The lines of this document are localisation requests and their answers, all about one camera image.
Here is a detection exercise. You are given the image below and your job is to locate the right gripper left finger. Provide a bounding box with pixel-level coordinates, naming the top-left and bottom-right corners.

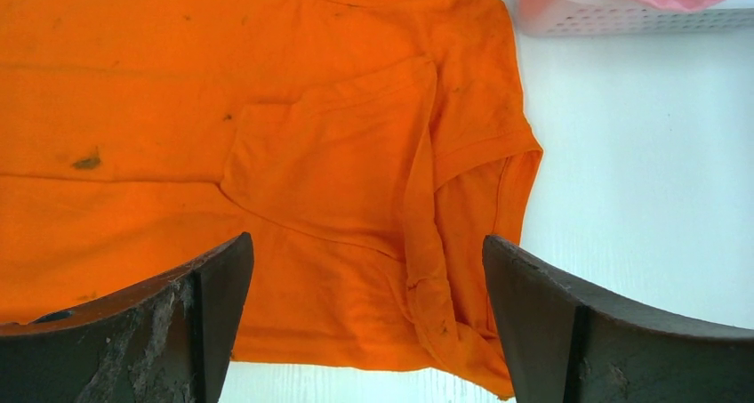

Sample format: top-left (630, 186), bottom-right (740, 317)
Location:
top-left (1, 233), bottom-right (253, 402)

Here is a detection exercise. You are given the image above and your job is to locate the orange t-shirt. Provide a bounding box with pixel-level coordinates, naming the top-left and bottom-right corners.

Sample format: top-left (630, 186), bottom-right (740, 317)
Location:
top-left (1, 0), bottom-right (542, 399)

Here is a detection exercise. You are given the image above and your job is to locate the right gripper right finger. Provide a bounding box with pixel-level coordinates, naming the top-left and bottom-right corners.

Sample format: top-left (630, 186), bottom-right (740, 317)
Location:
top-left (483, 235), bottom-right (753, 402)

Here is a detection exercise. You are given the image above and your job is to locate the white plastic basket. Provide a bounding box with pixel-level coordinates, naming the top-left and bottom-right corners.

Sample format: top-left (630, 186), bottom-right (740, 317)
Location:
top-left (513, 0), bottom-right (753, 36)

